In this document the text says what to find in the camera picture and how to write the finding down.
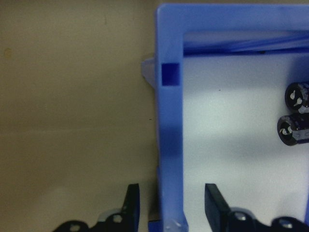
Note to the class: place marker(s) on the white foam under capacitors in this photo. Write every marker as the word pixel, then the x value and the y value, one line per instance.
pixel 229 120

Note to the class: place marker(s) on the blue bin with capacitors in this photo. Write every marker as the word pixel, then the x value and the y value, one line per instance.
pixel 170 120

